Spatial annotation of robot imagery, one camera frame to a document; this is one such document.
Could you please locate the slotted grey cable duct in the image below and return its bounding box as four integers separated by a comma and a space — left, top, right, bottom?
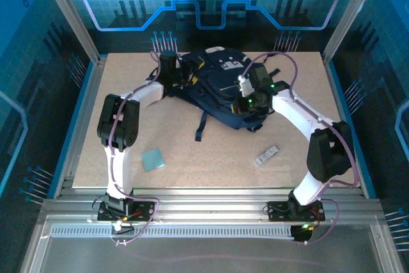
50, 225, 295, 238

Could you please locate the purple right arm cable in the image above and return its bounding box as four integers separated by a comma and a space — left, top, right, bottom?
241, 51, 359, 246

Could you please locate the aluminium frame post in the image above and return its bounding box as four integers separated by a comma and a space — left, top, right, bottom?
35, 0, 108, 66
321, 0, 386, 65

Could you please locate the small grey packaged eraser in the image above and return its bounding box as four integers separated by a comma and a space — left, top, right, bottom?
254, 144, 282, 168

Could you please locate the navy blue backpack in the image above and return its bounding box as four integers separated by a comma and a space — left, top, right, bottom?
146, 45, 282, 142

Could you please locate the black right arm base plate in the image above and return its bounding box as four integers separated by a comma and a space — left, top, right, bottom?
266, 201, 325, 222

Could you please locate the aluminium front rail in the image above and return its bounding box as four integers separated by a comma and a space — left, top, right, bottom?
40, 186, 384, 222

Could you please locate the grey metal front platform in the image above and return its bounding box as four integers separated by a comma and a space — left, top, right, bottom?
19, 215, 403, 273

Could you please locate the teal square notepad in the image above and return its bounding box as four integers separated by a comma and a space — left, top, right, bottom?
140, 147, 166, 172

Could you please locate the white cable connector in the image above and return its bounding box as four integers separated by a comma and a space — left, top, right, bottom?
111, 221, 135, 235

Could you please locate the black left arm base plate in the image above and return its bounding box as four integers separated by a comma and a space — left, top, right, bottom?
97, 201, 156, 222

